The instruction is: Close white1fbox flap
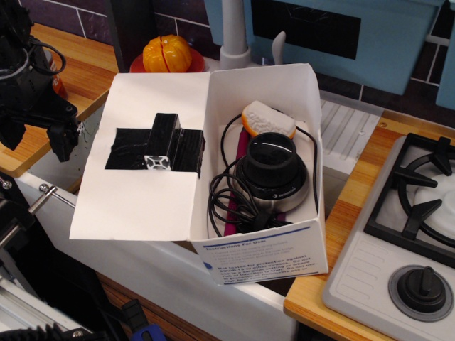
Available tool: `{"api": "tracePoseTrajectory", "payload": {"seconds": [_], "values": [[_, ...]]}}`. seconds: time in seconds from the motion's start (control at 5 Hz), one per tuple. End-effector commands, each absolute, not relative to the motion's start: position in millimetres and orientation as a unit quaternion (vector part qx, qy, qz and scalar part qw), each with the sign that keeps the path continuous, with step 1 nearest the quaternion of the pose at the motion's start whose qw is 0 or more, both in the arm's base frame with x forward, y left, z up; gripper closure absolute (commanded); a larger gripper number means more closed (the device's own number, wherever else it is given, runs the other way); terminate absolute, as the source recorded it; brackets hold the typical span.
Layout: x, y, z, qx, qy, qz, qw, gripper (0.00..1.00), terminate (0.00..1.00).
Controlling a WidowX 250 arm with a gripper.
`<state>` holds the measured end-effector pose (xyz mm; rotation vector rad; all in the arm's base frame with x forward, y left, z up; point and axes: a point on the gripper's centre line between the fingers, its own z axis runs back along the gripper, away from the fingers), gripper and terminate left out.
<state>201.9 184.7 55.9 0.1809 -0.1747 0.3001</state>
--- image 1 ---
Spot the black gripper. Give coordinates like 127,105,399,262
0,21,79,162

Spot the grey toy faucet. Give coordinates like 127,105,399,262
218,0,287,71

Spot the black stove knob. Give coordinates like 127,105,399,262
388,265,454,323

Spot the black aluminium extrusion block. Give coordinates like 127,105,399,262
144,113,181,171

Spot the black coiled cable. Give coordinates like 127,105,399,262
208,113,320,238

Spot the black stove grate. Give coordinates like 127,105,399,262
360,134,454,261

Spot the blue black clamp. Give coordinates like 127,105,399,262
121,299,166,341

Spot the white toy stove top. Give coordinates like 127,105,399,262
322,132,455,341

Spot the black 3D mouse puck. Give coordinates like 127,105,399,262
233,132,309,212

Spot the toy orange slice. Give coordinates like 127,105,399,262
241,101,296,139

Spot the metal clamp handle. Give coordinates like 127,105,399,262
1,184,75,218

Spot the white toy sink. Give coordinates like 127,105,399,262
14,56,385,341

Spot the red plate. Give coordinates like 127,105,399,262
129,48,205,73

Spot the white cardboard box with flap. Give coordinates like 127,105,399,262
70,64,328,285

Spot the toy orange pumpkin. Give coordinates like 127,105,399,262
142,35,193,73

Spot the magenta stick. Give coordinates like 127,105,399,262
223,128,289,237

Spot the red soup can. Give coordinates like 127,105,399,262
45,50,68,99

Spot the teal toy cabinet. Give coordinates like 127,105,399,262
205,1,446,112

